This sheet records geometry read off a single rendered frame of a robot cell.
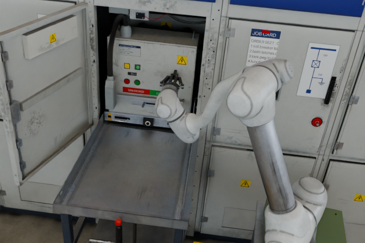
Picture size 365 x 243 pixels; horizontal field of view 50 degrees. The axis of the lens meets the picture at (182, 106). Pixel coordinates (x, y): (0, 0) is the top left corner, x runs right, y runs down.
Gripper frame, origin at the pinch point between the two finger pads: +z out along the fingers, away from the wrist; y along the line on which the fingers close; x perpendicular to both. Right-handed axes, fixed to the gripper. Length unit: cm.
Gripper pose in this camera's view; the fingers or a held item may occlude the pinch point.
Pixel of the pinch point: (174, 74)
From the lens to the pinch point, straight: 214.2
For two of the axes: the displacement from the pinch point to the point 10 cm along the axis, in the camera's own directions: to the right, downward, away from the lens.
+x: 0.7, -8.6, -5.0
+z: 1.0, -4.9, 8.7
